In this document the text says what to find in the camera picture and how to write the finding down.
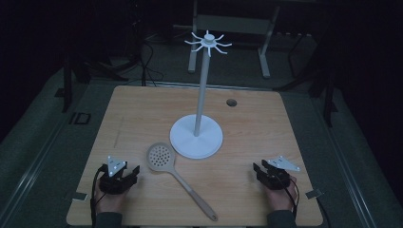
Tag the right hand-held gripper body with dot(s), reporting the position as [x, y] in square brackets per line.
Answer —
[277, 177]

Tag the black floor socket box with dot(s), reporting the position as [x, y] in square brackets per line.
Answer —
[80, 118]

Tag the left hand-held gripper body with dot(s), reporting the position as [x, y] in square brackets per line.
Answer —
[115, 182]

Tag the person's left hand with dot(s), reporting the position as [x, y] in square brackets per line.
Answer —
[109, 201]

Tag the beige slotted spoon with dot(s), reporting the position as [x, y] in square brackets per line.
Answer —
[164, 161]

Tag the black stand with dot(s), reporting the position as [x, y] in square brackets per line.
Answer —
[67, 85]
[329, 95]

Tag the white utensil hanging rack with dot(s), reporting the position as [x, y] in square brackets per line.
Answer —
[196, 139]

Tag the grey metal desk frame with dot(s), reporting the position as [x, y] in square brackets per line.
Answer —
[234, 23]

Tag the person's right hand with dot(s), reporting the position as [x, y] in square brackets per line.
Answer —
[280, 198]

